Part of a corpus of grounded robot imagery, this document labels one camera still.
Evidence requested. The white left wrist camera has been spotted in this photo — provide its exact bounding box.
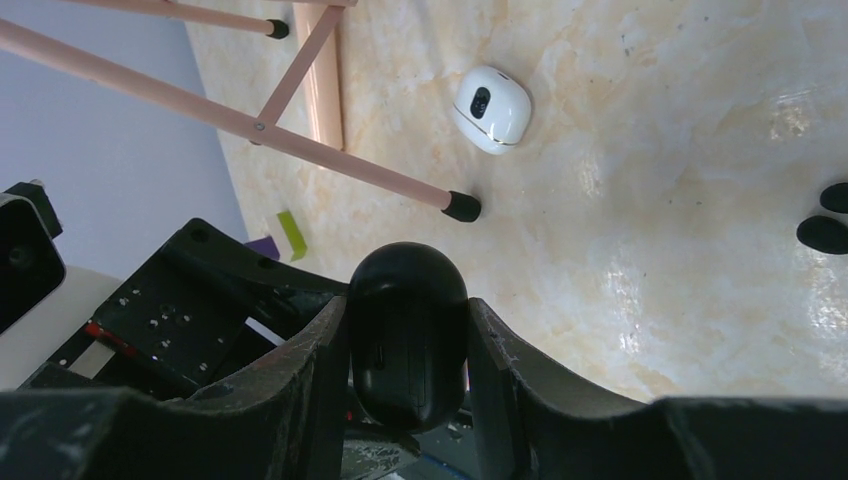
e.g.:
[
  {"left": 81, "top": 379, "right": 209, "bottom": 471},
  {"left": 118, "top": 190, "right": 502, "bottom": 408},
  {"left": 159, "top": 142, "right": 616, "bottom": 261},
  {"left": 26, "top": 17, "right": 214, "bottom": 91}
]
[{"left": 1, "top": 180, "right": 120, "bottom": 391}]

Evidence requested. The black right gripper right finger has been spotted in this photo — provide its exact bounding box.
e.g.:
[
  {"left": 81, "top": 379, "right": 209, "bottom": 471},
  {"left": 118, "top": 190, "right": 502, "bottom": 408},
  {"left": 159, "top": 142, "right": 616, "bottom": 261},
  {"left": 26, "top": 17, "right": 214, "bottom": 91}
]
[{"left": 468, "top": 298, "right": 847, "bottom": 479}]

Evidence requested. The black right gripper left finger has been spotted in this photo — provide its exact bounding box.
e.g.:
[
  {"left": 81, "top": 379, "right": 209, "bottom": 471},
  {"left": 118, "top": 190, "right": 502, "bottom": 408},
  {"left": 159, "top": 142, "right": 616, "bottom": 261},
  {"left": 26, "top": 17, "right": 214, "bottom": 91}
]
[{"left": 1, "top": 297, "right": 349, "bottom": 479}]

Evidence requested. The white earbud charging case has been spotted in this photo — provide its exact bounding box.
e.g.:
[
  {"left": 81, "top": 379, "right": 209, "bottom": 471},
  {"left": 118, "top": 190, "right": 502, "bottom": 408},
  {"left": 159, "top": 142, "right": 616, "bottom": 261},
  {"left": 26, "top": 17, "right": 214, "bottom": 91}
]
[{"left": 451, "top": 65, "right": 532, "bottom": 155}]

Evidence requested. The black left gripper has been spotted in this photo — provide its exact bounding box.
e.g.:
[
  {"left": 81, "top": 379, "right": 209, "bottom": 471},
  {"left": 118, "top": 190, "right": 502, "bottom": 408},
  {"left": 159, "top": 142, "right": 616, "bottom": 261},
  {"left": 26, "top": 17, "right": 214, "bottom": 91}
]
[{"left": 22, "top": 219, "right": 349, "bottom": 401}]

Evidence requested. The pink music stand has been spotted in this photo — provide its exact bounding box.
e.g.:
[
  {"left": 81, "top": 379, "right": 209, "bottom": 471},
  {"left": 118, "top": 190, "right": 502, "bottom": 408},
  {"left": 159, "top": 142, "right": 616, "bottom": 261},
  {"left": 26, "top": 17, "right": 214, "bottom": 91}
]
[{"left": 1, "top": 1, "right": 482, "bottom": 223}]

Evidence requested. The purple green toy block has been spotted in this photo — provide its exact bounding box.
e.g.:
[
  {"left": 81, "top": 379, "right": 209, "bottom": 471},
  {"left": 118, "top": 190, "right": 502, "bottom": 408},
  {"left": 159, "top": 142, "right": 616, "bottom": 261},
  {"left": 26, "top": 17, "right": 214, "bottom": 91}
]
[{"left": 244, "top": 210, "right": 308, "bottom": 263}]

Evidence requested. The black earbud charging case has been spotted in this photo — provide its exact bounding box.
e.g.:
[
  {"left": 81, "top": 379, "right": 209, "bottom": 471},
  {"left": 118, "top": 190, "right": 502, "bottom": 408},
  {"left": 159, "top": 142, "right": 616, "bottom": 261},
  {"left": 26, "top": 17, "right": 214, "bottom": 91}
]
[{"left": 345, "top": 242, "right": 470, "bottom": 434}]

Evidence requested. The black earbud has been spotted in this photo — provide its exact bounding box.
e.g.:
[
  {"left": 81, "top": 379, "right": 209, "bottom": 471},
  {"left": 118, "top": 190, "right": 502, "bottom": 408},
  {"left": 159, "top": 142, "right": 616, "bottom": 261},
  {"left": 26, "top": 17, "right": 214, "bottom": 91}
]
[
  {"left": 819, "top": 182, "right": 848, "bottom": 215},
  {"left": 796, "top": 215, "right": 847, "bottom": 255}
]

